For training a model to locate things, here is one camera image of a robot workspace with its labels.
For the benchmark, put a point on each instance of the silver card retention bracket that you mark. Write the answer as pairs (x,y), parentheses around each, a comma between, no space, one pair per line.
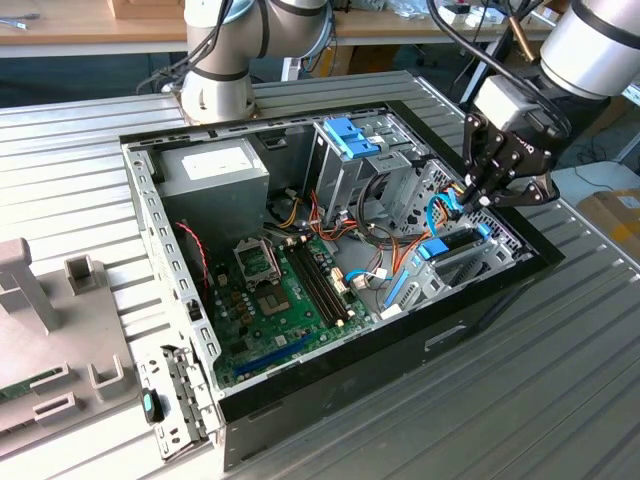
(172,435)

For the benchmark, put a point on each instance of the CPU socket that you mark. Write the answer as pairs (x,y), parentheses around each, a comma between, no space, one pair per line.
(272,304)

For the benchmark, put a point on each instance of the cardboard box with yellow tape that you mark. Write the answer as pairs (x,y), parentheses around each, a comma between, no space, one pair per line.
(615,220)

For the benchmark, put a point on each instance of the silver metal disk bay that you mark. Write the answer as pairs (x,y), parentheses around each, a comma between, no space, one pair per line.
(415,295)

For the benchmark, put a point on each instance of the green RAM stick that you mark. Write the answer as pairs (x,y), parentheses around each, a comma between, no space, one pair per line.
(20,387)

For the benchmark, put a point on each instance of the white side table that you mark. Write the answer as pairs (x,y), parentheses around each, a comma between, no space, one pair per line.
(600,175)

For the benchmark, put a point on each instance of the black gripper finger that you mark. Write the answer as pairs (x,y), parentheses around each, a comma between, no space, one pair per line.
(530,192)
(475,150)

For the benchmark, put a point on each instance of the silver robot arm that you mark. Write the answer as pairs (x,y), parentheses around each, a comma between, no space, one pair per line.
(215,65)

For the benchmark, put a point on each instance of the blue plastic cage latch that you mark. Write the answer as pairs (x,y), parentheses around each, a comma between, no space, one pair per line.
(360,148)
(340,130)

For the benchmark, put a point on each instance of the aluminium profile frame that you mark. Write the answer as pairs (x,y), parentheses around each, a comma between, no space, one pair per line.
(632,95)

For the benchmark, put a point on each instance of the black open PC case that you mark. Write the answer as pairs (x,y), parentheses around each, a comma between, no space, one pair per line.
(350,380)

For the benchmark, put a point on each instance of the blue expansion slot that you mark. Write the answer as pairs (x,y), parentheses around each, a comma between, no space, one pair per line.
(272,356)

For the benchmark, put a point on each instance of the silver drive cage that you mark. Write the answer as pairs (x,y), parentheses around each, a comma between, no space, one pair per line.
(340,180)

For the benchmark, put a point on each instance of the brown wooden box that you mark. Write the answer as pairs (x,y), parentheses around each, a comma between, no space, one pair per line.
(145,10)

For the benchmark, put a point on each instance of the grey parts rack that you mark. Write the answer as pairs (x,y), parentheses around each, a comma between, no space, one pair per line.
(75,320)

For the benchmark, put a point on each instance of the wooden desk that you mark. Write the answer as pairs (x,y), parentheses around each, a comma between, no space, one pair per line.
(390,27)
(75,32)

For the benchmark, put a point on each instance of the hard disk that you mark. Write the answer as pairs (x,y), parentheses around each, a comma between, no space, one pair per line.
(432,249)

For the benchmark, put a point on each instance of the black RAM slot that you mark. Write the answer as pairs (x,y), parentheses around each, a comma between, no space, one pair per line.
(323,285)
(330,285)
(309,285)
(316,285)

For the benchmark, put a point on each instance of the small white box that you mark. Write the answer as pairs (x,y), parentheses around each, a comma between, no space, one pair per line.
(452,17)
(490,17)

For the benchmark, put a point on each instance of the black stand pole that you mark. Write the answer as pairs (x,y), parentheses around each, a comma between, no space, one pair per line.
(504,36)

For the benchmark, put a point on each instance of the black latch with teal button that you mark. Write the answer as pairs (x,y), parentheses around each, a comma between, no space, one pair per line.
(157,407)

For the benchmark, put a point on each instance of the green motherboard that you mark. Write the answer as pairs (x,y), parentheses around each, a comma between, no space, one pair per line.
(295,325)

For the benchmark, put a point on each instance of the grey power supply box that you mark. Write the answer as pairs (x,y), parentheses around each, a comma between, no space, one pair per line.
(215,200)

